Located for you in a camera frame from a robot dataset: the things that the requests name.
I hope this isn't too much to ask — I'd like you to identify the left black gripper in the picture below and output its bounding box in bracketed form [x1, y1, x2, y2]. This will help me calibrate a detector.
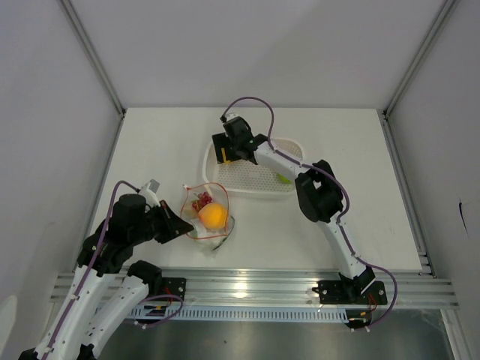
[130, 199, 194, 245]

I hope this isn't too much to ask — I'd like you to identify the clear orange zip top bag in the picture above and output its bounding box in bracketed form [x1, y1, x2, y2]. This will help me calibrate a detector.
[180, 182, 236, 257]

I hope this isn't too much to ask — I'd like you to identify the red grape bunch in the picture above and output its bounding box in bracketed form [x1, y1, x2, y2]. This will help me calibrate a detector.
[191, 191, 213, 212]

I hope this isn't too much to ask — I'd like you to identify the orange fruit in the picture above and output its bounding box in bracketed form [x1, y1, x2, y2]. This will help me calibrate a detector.
[198, 202, 228, 230]

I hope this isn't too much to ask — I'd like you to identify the green leafy vegetable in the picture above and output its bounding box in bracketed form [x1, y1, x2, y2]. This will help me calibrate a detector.
[212, 225, 235, 251]

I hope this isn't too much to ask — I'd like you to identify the green apple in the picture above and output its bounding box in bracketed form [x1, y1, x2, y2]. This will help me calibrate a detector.
[277, 174, 292, 185]

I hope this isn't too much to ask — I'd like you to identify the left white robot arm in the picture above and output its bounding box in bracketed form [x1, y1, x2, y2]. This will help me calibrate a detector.
[20, 193, 194, 359]

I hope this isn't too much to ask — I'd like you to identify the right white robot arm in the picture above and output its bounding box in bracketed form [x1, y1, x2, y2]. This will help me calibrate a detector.
[212, 114, 375, 303]

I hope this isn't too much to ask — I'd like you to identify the white perforated plastic basket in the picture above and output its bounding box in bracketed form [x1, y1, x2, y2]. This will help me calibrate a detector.
[202, 141, 296, 200]

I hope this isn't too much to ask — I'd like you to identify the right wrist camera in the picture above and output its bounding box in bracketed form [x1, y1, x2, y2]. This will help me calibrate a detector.
[220, 112, 239, 123]

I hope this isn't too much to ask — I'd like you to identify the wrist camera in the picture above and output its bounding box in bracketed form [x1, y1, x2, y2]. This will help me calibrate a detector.
[138, 179, 160, 207]
[220, 112, 239, 123]

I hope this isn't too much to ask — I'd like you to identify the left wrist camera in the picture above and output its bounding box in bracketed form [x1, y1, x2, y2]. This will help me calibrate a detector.
[138, 179, 160, 207]

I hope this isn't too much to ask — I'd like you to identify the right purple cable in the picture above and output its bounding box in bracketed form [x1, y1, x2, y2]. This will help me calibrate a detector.
[220, 96, 398, 331]

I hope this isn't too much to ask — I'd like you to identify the purple cable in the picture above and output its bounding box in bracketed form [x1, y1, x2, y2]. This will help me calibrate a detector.
[220, 96, 398, 331]
[37, 181, 142, 359]

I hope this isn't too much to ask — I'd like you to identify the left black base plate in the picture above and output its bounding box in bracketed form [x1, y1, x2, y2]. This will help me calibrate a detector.
[159, 277, 187, 302]

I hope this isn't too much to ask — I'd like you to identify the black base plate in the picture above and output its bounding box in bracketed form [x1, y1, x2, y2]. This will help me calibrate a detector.
[312, 280, 388, 305]
[159, 277, 187, 302]

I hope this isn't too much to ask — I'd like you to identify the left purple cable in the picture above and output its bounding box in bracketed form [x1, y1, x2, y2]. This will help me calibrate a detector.
[37, 181, 142, 359]

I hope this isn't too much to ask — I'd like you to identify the slotted cable duct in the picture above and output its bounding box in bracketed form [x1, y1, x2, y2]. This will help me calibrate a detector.
[127, 305, 350, 324]

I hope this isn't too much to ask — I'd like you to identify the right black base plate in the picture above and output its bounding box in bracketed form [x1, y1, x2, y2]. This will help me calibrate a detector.
[312, 280, 388, 305]

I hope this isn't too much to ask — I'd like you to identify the left aluminium frame post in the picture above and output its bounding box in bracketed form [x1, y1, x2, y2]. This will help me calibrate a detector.
[58, 0, 126, 118]

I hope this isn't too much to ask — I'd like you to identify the aluminium frame post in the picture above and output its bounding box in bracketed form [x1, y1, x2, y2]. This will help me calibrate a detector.
[58, 0, 126, 118]
[382, 0, 461, 120]

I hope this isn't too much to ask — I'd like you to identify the aluminium rail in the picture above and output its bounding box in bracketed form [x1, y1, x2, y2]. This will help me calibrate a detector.
[50, 268, 461, 311]

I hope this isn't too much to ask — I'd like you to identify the right aluminium frame post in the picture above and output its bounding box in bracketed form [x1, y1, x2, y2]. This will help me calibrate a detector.
[382, 0, 461, 120]

